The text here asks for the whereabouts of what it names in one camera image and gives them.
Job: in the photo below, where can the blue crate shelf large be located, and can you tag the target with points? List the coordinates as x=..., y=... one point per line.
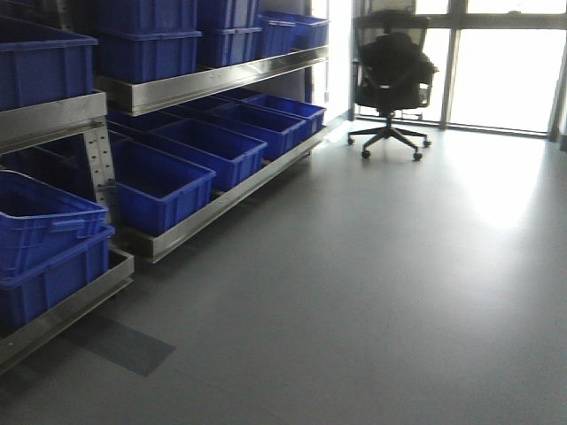
x=157, y=190

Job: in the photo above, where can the long steel shelf rack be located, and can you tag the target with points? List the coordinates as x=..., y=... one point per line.
x=245, y=145

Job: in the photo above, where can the black office chair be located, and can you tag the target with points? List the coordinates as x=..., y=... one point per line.
x=392, y=73

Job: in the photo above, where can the blue crate front tilted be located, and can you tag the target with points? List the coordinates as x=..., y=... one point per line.
x=39, y=221

